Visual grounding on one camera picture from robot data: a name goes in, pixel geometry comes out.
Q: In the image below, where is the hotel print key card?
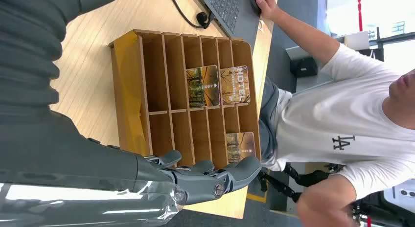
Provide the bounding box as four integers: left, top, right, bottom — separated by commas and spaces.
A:
220, 65, 251, 106

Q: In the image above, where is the forest print card with arrow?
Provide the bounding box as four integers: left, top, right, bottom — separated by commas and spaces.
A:
185, 64, 221, 109

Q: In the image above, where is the wooden card rack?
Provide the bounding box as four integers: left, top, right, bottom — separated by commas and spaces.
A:
108, 29, 262, 170

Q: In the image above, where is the person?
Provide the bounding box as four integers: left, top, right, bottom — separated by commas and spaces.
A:
255, 0, 415, 227

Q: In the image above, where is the autumn print card with arrow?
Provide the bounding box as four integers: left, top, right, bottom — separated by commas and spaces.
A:
225, 132, 257, 164

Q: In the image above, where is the grey laptop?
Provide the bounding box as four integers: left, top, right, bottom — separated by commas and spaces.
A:
194, 0, 264, 50

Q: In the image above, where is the black box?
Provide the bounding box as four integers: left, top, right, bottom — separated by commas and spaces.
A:
289, 56, 319, 78

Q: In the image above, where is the red pole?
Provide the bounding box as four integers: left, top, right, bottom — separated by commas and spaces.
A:
357, 0, 364, 32

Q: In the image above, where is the white box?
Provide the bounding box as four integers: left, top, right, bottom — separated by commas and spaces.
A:
344, 31, 370, 51

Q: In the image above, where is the ribbed grey right arm sleeve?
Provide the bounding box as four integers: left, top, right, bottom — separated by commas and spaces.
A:
0, 0, 180, 123

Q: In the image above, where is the black chair base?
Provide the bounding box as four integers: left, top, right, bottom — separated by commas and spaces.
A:
258, 163, 345, 204

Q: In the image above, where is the yellow floor tape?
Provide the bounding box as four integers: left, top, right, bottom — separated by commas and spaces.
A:
246, 192, 269, 204

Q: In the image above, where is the white device with black dots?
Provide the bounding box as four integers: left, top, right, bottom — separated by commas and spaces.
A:
383, 179, 415, 206

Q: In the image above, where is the black cable with plug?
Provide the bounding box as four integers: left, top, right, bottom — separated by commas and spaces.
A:
170, 0, 215, 29

